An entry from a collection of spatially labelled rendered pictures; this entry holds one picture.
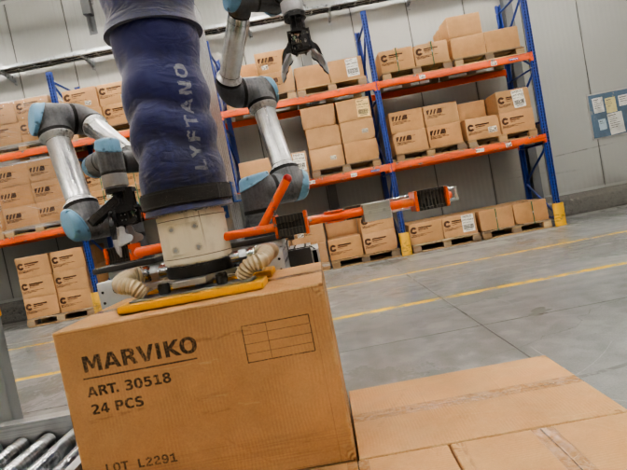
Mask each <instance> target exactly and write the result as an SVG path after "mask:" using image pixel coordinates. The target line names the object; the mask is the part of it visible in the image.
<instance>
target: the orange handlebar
mask: <svg viewBox="0 0 627 470"><path fill-rule="evenodd" d="M412 206H414V200H413V198H407V199H403V200H393V201H390V207H391V210H396V209H401V208H407V207H412ZM363 212H364V211H363V209H362V207H357V208H353V209H348V210H343V209H341V208H338V209H337V210H333V211H330V210H327V211H326V212H324V213H323V214H319V215H313V216H308V217H307V220H308V225H309V226H310V225H316V224H321V223H326V224H332V223H336V222H342V221H345V219H346V218H351V217H357V216H361V215H363ZM271 232H275V231H274V226H273V223H272V224H269V225H264V226H257V227H252V228H243V229H238V230H233V231H229V232H225V233H224V240H225V241H230V240H235V239H241V238H245V237H251V236H256V235H260V234H266V233H271ZM133 253H134V255H135V256H137V257H140V256H150V255H155V254H160V253H162V249H161V245H160V243H156V244H151V245H147V246H141V247H136V248H135V250H134V252H133Z"/></svg>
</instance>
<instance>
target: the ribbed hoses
mask: <svg viewBox="0 0 627 470"><path fill-rule="evenodd" d="M254 247H255V246H254ZM254 247H253V248H252V249H254ZM278 254H279V248H278V246H277V245H276V244H275V243H273V242H266V243H263V244H261V245H257V246H256V247H255V250H254V254H253V255H251V256H248V257H247V259H244V260H243V262H242V263H241V264H239V266H240V267H238V268H237V270H236V272H235V273H234V274H235V276H236V277H237V278H238V279H240V280H241V281H242V280H247V279H250V278H252V276H253V274H254V273H255V272H256V271H257V270H259V269H263V268H266V267H268V265H270V264H271V262H272V260H273V259H275V258H276V257H277V256H278ZM143 280H144V282H145V280H146V277H145V278H144V277H143V274H142V271H141V269H140V268H139V267H135V268H133V269H129V270H124V271H123V272H121V273H119V274H118V275H117V276H116V277H115V278H114V279H113V281H112V288H113V290H114V292H116V293H118V294H121V295H130V296H132V297H133V298H136V299H141V298H143V297H144V296H145V295H146V293H147V292H148V291H149V289H150V288H148V286H146V285H145V284H143V283H142V281H143Z"/></svg>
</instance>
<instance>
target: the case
mask: <svg viewBox="0 0 627 470"><path fill-rule="evenodd" d="M133 299H135V298H133V297H131V298H126V299H123V300H121V301H120V302H118V303H116V304H114V305H112V306H110V307H108V308H105V309H103V310H101V311H98V312H96V313H94V314H93V315H91V316H88V317H86V318H84V319H82V320H80V321H78V322H76V323H74V324H72V325H69V326H67V327H65V328H63V329H61V330H59V331H57V332H55V333H53V334H52V337H53V341H54V346H55V350H56V353H57V358H58V362H59V367H60V370H61V375H62V379H63V387H64V390H65V395H66V399H67V404H68V407H69V412H70V416H71V420H72V424H73V428H74V433H75V437H76V442H77V449H78V453H79V457H80V461H81V465H82V470H301V469H307V468H312V467H317V466H322V465H328V464H333V463H342V462H348V461H352V460H356V453H355V441H354V436H353V429H352V423H351V417H350V410H349V405H348V398H347V393H346V387H345V382H344V377H343V372H342V367H341V358H340V354H339V348H338V343H337V339H336V334H335V329H334V324H333V319H332V314H331V309H330V305H329V300H328V294H327V286H326V281H325V276H324V271H323V266H322V262H316V263H312V264H306V265H301V266H296V267H292V268H287V269H281V270H276V271H275V273H274V274H273V276H272V277H271V278H268V282H267V284H266V285H265V286H264V288H263V289H261V290H256V291H251V292H245V293H241V294H235V295H230V296H224V297H215V298H210V299H205V300H200V301H194V302H189V303H184V304H179V305H173V306H169V307H163V308H158V309H153V310H148V311H139V312H133V313H128V314H122V315H118V307H119V306H121V305H123V304H125V303H127V302H129V301H131V300H133Z"/></svg>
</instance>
